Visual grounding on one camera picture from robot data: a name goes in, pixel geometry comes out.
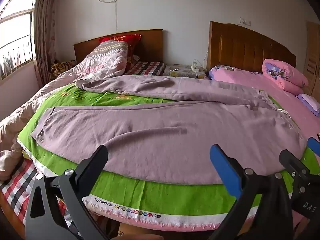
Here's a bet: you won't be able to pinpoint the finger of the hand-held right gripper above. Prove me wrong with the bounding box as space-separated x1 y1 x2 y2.
307 137 320 157
279 149 316 180

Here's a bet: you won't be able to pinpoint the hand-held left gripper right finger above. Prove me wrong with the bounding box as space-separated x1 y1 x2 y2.
209 144 293 240

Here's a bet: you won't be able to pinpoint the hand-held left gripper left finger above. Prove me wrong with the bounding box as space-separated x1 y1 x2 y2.
25 144 110 240

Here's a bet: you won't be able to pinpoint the mauve pants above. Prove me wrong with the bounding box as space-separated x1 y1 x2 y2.
30 75 307 185

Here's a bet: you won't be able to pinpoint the purple cloth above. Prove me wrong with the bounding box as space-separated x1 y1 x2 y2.
295 94 320 118

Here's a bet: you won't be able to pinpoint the pink bedsheet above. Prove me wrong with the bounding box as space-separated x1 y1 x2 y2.
208 65 320 160

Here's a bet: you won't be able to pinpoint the green printed blanket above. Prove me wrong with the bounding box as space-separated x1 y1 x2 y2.
16 84 320 228

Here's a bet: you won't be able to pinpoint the rolled pink quilt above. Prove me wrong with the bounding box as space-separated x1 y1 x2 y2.
262 59 309 95

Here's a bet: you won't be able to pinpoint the plaid bedsheet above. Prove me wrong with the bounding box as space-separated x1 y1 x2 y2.
0 60 165 240

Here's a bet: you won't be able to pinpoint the wooden wardrobe door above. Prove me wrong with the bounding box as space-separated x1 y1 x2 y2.
303 21 320 97

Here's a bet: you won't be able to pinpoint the tiger patterned blanket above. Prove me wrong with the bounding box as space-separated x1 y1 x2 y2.
49 60 77 80

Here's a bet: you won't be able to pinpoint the pink patterned folded quilt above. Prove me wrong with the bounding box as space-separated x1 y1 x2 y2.
75 41 129 79

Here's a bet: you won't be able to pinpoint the nightstand with floral cover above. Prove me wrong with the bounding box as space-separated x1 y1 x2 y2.
164 64 208 79

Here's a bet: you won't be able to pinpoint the padded wooden headboard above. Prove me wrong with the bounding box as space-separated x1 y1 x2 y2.
206 21 297 77

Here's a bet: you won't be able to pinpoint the red pillow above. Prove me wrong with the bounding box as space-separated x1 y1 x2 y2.
99 34 142 73

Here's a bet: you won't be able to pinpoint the plain wooden headboard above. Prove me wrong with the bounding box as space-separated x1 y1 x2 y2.
73 29 163 64

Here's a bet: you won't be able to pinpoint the pink curtain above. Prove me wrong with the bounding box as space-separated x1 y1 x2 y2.
34 0 65 89

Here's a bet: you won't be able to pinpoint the barred window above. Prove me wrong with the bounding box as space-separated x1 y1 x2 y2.
0 0 38 80

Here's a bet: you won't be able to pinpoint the white wall cable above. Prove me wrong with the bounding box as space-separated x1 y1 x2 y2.
96 0 123 30

